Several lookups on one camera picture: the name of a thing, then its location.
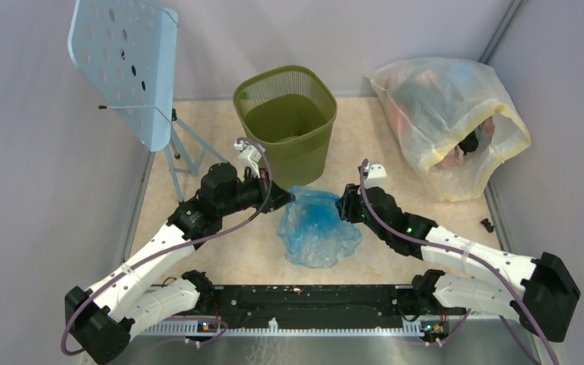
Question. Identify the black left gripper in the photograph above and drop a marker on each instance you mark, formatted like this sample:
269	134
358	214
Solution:
272	196

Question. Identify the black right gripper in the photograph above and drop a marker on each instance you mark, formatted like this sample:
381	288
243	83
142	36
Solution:
347	204

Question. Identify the blue plastic trash bag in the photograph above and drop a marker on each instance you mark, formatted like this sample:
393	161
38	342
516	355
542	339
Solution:
313	234

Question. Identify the green ribbed trash bin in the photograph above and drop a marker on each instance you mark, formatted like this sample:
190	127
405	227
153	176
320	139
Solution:
290	112

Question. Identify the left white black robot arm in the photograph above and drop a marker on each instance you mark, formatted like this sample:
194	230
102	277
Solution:
107	315

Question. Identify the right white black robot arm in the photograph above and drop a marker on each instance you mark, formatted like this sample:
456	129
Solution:
539	292

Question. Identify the large translucent yellow bag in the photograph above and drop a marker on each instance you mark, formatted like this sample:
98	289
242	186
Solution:
453	119

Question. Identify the small black clip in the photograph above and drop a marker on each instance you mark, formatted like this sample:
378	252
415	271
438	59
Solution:
487	225

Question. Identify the light blue perforated stand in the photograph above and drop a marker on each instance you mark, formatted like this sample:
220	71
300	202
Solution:
127	51

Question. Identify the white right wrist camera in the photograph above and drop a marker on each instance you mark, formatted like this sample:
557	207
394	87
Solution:
374	174

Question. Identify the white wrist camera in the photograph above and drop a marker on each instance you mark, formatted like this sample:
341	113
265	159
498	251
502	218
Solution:
249	155
374	174

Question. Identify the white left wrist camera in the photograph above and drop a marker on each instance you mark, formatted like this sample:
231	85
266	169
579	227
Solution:
249	155

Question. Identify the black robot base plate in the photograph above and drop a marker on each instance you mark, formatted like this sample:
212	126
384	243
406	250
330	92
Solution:
368	306

